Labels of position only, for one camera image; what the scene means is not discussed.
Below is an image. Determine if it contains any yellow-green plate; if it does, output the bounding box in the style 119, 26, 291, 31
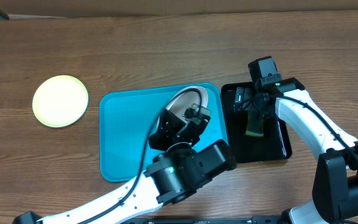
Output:
32, 75, 89, 128

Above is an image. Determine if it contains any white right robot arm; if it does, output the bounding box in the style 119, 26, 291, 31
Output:
248, 56, 358, 223

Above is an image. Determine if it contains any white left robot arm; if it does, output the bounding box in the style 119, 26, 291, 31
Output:
13, 103, 237, 224

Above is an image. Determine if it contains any pink plate with sauce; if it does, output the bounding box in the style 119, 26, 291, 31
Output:
155, 85, 209, 131

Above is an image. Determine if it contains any black water tray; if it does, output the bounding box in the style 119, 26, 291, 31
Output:
221, 82, 292, 163

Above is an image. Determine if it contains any green yellow scrub sponge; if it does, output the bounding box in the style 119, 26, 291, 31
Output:
246, 111, 264, 137

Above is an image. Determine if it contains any teal plastic tray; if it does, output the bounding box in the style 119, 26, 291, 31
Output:
99, 83, 228, 182

